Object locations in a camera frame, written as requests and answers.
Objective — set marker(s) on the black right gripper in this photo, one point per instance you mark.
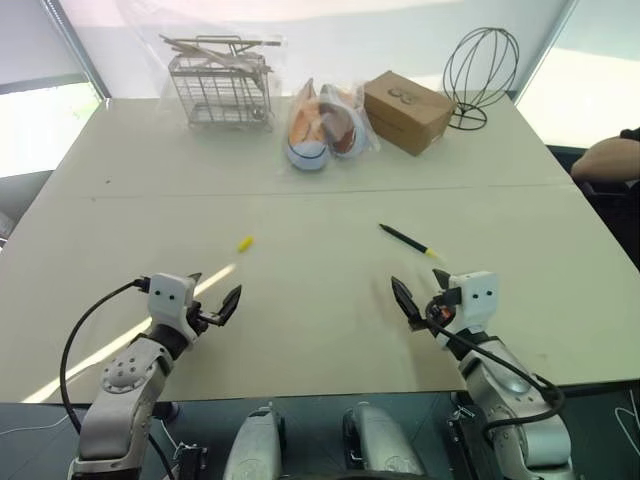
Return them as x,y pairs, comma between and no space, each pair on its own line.
441,309

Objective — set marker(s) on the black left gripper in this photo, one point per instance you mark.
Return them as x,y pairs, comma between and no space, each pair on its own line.
201,321

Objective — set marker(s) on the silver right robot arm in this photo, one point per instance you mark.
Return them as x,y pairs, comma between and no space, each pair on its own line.
515,400

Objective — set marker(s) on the person's bare forearm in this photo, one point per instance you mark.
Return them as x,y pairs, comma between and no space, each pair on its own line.
607,157

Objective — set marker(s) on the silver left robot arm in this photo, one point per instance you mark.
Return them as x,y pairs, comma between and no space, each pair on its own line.
125,395

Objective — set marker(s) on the black pen with yellow end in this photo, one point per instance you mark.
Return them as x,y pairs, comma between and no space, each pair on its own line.
407,240

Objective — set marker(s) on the yellow pen cap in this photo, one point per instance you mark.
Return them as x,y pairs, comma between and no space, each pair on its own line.
245,244

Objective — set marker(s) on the silver right robot leg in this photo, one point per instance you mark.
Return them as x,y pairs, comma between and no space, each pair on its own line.
375,440

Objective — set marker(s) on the silver robot leg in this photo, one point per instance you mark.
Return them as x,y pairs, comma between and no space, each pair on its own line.
252,445
375,440

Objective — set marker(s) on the silver left robot leg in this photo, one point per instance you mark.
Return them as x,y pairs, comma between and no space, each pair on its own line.
252,445

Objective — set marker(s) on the brown cardboard box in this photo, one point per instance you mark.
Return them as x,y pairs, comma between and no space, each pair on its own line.
410,112

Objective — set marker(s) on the bagged orange white shoes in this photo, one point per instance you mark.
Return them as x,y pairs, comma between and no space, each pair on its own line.
367,107

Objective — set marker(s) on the long thin metal stick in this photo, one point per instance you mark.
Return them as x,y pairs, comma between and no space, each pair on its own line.
260,43

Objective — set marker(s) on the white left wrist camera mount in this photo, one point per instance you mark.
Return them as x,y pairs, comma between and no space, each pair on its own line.
167,300

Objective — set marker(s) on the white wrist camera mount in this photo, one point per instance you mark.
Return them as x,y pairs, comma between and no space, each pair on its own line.
167,300
477,300

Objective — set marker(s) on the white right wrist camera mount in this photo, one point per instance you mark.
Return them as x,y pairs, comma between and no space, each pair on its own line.
477,300

